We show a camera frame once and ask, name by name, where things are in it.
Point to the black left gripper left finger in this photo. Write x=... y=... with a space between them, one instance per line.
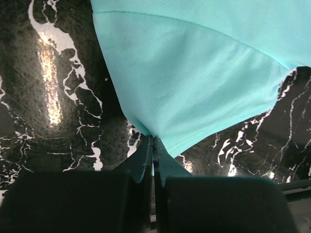
x=115 y=201

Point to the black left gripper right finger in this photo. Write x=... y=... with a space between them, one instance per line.
x=186 y=203

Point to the turquoise t-shirt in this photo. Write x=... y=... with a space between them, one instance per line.
x=186 y=69

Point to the black marble pattern mat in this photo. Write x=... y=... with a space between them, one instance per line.
x=59 y=110

